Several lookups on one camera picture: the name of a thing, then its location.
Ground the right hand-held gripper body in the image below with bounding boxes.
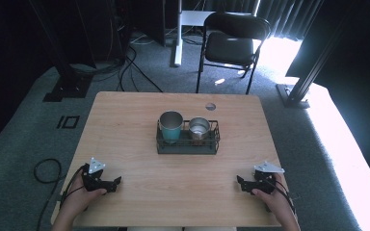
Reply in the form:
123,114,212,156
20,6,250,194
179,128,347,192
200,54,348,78
250,161,285,194

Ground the black floor cable bundle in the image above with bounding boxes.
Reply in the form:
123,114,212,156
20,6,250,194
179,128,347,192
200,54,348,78
70,28,165,94

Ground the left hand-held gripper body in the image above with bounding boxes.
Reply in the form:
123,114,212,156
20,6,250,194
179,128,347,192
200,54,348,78
81,157,117,193

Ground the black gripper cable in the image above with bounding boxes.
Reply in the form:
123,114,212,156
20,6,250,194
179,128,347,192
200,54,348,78
266,177,298,222
33,158,89,231

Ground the black metal stand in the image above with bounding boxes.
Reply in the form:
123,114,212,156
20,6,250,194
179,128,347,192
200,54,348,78
28,0,94,103
276,0,359,110

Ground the dark curtain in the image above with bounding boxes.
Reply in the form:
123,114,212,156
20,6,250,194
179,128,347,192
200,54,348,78
256,0,324,42

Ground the person's left hand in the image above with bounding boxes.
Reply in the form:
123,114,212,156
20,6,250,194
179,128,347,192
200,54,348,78
61,180,108,219

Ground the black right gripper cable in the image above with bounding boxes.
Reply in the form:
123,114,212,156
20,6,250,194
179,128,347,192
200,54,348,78
266,177,298,222

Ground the black folding chair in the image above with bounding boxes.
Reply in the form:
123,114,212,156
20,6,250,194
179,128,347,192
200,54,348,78
195,12,273,96

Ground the brown metal cup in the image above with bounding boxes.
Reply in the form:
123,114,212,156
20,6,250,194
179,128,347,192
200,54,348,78
188,116,212,142

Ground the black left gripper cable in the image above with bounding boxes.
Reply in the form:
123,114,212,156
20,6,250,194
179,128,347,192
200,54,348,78
33,158,89,231

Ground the person's right hand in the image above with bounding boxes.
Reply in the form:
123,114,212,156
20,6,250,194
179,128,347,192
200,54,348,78
251,173,293,219

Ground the black wire basket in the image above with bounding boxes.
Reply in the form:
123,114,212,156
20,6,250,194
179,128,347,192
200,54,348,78
155,119,222,156

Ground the teal metal cup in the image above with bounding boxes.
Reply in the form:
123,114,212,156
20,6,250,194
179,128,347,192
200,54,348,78
158,111,185,144

